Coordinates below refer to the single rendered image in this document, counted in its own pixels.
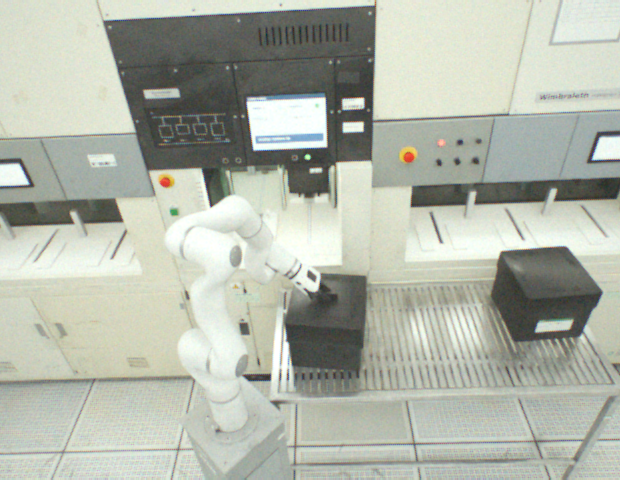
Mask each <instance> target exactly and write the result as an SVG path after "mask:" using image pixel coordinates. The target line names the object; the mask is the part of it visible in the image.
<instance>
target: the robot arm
mask: <svg viewBox="0 0 620 480"><path fill-rule="evenodd" d="M233 231H235V232H236V233H237V234H238V235H239V236H240V237H241V238H242V239H243V240H244V241H245V242H246V243H247V246H246V250H245V255H244V265H245V269H246V271H247V273H248V274H249V275H250V277H251V278H252V279H253V280H254V281H256V282H257V283H259V284H261V285H267V284H269V283H270V282H271V281H272V280H273V279H274V277H275V276H276V274H277V273H279V274H281V275H282V276H283V277H285V278H286V279H289V280H290V281H291V282H292V283H293V284H294V285H295V286H296V287H297V288H298V289H299V290H301V291H302V292H303V293H305V294H306V295H308V297H309V298H310V299H313V298H319V299H321V300H322V301H323V302H325V303H326V302H327V301H329V300H330V297H329V296H327V295H326V294H325V293H322V292H321V291H320V290H319V289H321V290H322V291H325V292H330V291H332V289H331V288H330V287H329V286H327V285H326V284H324V281H322V279H321V275H320V273H319V272H318V271H316V270H315V269H312V268H311V267H309V266H308V265H306V264H304V263H302V261H300V260H299V259H298V258H297V257H295V256H294V255H293V254H292V253H290V252H289V251H288V250H286V249H285V248H284V247H283V246H281V245H280V244H279V243H277V242H276V241H275V240H274V236H273V233H272V231H271V230H270V228H269V227H267V226H266V224H265V223H264V222H263V220H262V219H261V218H260V217H259V214H258V213H257V212H256V210H255V209H254V208H253V207H252V205H251V204H250V203H249V202H248V201H247V200H246V199H245V198H243V197H242V196H239V195H231V196H228V197H226V198H225V199H222V200H221V201H220V202H219V203H217V204H216V205H214V206H213V207H211V208H209V209H206V210H204V211H200V212H196V213H193V214H190V215H187V217H185V218H181V219H180V220H178V221H176V222H175V223H174V224H172V225H171V226H170V227H169V229H168V230H167V232H166V234H165V238H164V243H165V247H166V249H167V250H168V251H169V252H170V253H171V254H172V255H174V256H176V257H178V258H181V259H185V260H188V262H191V263H194V264H197V265H200V266H202V267H203V268H204V270H205V272H206V273H205V274H203V275H202V276H200V277H199V278H197V279H196V280H195V282H194V283H193V285H192V287H191V301H192V309H193V313H194V317H195V320H196V322H197V324H198V326H199V327H200V328H194V329H190V330H188V331H187V332H186V333H183V334H182V336H181V337H180V339H179V341H178V344H177V355H178V359H179V361H180V363H181V364H182V366H183V367H184V369H186V370H187V371H188V372H189V373H190V374H191V375H192V377H193V378H194V379H196V380H197V381H198V382H199V383H200V384H201V385H202V386H203V387H204V389H205V393H206V396H207V399H208V403H209V406H210V408H209V410H208V412H207V414H206V418H205V426H206V429H207V433H208V434H209V436H210V437H211V438H212V439H213V440H215V441H216V442H219V443H222V444H233V443H237V442H240V441H242V440H244V439H245V438H247V437H248V436H249V435H250V434H251V432H252V431H253V429H254V428H255V426H256V424H257V421H258V410H257V407H256V405H255V403H254V402H253V401H252V400H251V399H250V398H248V397H246V396H244V393H243V388H242V384H241V379H240V377H241V376H242V375H243V374H244V372H245V371H246V368H247V366H248V359H249V357H248V351H247V347H246V345H245V343H244V341H243V339H242V337H241V335H240V333H239V332H238V330H237V328H236V327H235V325H234V323H233V321H232V319H231V317H230V315H229V312H228V307H227V295H226V285H227V282H228V280H229V278H230V277H231V276H232V275H233V274H234V273H235V272H236V271H237V270H238V269H239V268H240V266H241V263H242V257H243V254H242V249H241V246H240V244H239V243H238V241H237V240H236V239H234V238H233V237H231V236H229V235H226V234H227V233H230V232H233ZM318 288H319V289H318ZM316 291H317V293H315V292H316Z"/></svg>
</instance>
